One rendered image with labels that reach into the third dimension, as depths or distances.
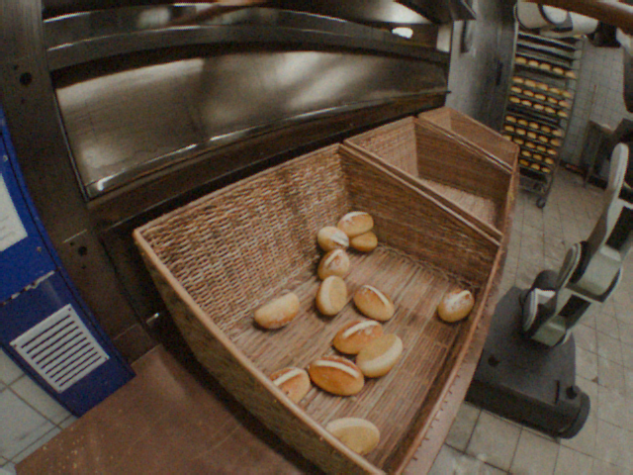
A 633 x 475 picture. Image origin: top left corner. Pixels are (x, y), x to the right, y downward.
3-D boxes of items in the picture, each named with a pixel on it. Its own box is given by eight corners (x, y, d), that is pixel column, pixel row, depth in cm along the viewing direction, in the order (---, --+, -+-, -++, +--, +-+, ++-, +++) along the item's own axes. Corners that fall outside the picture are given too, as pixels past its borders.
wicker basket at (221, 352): (174, 338, 55) (124, 230, 39) (332, 227, 91) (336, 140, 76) (371, 508, 30) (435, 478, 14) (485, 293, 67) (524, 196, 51)
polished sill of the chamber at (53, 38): (43, 56, 24) (40, 30, 22) (438, 57, 142) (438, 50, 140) (45, 49, 21) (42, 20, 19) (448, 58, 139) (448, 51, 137)
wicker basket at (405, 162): (335, 224, 93) (338, 139, 77) (403, 173, 130) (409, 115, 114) (486, 285, 69) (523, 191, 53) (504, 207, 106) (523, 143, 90)
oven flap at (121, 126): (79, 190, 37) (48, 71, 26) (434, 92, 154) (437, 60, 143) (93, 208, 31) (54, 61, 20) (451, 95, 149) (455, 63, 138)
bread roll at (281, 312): (299, 287, 58) (312, 311, 57) (288, 293, 63) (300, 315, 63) (255, 310, 53) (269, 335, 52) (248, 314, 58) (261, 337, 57)
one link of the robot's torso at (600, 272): (560, 264, 79) (613, 137, 52) (599, 281, 70) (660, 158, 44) (563, 290, 69) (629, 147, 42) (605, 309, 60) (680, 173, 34)
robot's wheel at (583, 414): (557, 400, 86) (584, 381, 73) (566, 404, 83) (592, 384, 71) (548, 441, 74) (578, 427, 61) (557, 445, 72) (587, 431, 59)
